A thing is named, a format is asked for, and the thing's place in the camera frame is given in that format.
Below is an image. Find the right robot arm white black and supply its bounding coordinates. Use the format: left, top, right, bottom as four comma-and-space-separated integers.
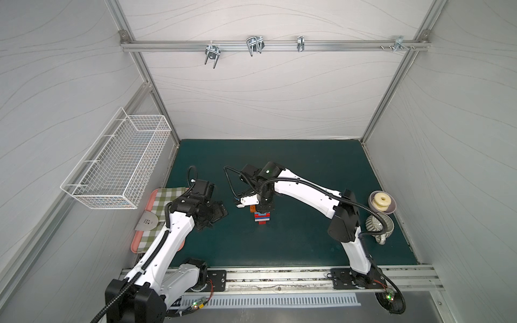
236, 162, 373, 276

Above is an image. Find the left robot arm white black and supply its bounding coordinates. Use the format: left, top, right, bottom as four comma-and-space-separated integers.
93, 180, 228, 322

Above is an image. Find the green checkered cloth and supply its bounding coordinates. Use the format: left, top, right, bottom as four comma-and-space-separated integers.
131, 187, 187, 254

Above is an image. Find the green table mat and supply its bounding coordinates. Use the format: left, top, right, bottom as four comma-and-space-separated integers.
137, 139, 419, 268

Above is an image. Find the pink tray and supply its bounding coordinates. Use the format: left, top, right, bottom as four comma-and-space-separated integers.
130, 187, 187, 254

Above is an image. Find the white vent strip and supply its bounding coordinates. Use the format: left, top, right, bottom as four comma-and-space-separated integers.
205, 293, 361, 310

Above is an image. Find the grey ribbed cup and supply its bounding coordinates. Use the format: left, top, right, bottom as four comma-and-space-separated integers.
366, 213, 394, 245

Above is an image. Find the metal hook clamp middle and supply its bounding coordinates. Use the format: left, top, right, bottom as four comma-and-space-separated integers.
246, 36, 265, 57

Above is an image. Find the metal hook clamp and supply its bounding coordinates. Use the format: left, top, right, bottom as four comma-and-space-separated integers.
246, 36, 265, 57
204, 43, 221, 69

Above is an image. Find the metal hook clamp left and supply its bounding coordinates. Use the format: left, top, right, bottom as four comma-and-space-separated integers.
204, 43, 221, 69

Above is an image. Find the aluminium top crossbar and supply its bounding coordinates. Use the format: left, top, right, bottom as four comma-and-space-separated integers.
121, 39, 431, 52

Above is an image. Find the metal spatula wooden handle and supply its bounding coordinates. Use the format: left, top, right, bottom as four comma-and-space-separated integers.
135, 211, 160, 231

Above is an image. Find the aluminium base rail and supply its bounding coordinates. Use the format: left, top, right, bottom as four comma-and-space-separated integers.
118, 264, 445, 297

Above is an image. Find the white wire basket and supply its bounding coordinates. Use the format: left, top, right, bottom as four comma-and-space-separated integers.
60, 107, 171, 210

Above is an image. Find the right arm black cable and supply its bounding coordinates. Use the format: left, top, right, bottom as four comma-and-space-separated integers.
223, 165, 407, 316

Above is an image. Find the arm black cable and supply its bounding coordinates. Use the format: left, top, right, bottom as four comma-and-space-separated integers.
223, 165, 407, 316
89, 165, 201, 323

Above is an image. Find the metal ring clamp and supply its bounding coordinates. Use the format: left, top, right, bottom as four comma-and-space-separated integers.
297, 36, 305, 52

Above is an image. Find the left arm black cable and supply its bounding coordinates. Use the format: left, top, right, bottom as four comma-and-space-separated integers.
89, 165, 201, 323

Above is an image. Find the metal bracket clamp right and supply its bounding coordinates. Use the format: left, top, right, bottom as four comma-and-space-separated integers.
379, 36, 416, 52

